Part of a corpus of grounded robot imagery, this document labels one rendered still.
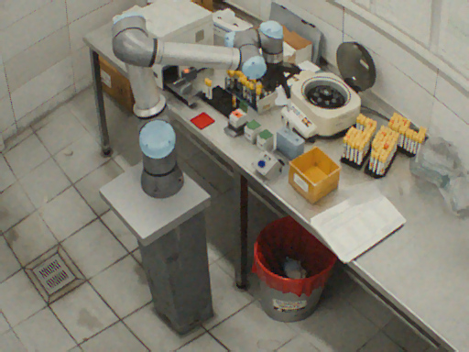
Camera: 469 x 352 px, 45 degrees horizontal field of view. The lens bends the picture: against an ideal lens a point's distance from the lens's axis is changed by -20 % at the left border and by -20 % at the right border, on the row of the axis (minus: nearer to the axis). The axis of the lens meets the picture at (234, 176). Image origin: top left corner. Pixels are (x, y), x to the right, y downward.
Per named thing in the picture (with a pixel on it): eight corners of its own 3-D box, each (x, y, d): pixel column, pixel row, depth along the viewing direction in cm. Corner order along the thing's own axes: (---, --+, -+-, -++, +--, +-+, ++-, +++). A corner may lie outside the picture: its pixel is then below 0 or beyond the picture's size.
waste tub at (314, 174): (287, 182, 240) (288, 161, 233) (315, 164, 246) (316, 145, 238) (311, 205, 233) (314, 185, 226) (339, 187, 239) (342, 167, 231)
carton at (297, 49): (224, 66, 285) (223, 39, 274) (273, 43, 297) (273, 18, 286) (265, 93, 272) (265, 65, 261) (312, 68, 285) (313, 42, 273)
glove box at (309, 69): (266, 93, 272) (266, 75, 265) (306, 71, 283) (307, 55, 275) (288, 109, 266) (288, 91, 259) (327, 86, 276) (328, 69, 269)
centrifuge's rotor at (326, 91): (299, 99, 262) (299, 85, 256) (328, 88, 267) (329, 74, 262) (322, 123, 253) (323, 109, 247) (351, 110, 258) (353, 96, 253)
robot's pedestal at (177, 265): (181, 335, 294) (158, 222, 229) (155, 309, 304) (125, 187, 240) (213, 315, 302) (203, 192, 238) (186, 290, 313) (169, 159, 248)
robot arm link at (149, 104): (143, 152, 232) (108, 36, 192) (139, 124, 242) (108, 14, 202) (176, 142, 232) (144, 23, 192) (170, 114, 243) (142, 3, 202)
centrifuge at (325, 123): (273, 110, 265) (274, 87, 256) (331, 88, 275) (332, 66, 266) (310, 148, 251) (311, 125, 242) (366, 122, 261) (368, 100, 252)
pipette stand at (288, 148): (272, 152, 250) (273, 132, 243) (286, 143, 253) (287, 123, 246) (292, 168, 245) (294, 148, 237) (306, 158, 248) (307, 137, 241)
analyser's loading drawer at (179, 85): (159, 82, 275) (158, 72, 272) (172, 75, 278) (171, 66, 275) (189, 104, 265) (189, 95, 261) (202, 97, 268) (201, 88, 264)
